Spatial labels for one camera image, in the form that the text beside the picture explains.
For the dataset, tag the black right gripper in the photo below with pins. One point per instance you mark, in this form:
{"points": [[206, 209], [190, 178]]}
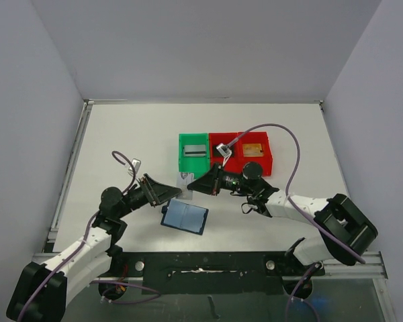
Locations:
{"points": [[215, 180]]}

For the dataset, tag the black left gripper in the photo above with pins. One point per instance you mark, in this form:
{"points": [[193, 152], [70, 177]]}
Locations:
{"points": [[155, 192]]}

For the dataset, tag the blue leather card holder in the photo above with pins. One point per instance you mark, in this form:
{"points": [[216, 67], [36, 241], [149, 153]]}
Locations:
{"points": [[184, 217]]}

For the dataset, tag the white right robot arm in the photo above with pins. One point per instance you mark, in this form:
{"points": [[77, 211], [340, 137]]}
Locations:
{"points": [[344, 232]]}

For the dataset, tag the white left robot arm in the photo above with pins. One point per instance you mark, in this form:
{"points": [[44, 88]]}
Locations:
{"points": [[44, 290]]}

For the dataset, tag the gold credit card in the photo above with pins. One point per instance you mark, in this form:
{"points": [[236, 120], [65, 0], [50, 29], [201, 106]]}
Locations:
{"points": [[252, 150]]}

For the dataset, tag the middle red plastic bin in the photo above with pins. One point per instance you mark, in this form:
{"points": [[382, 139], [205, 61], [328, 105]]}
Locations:
{"points": [[216, 138]]}

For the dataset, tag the red plastic bin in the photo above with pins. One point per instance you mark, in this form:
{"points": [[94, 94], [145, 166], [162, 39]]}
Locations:
{"points": [[216, 138], [266, 162]]}

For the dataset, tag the green plastic bin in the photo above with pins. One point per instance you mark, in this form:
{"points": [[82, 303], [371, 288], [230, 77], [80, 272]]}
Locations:
{"points": [[197, 165]]}

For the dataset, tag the right red plastic bin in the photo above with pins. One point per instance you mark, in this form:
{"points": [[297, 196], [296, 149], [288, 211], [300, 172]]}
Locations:
{"points": [[266, 162]]}

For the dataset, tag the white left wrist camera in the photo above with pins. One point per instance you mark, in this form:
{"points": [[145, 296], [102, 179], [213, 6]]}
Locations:
{"points": [[133, 166]]}

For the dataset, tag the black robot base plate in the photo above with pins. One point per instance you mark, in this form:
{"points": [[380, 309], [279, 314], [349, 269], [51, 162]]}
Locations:
{"points": [[272, 273]]}

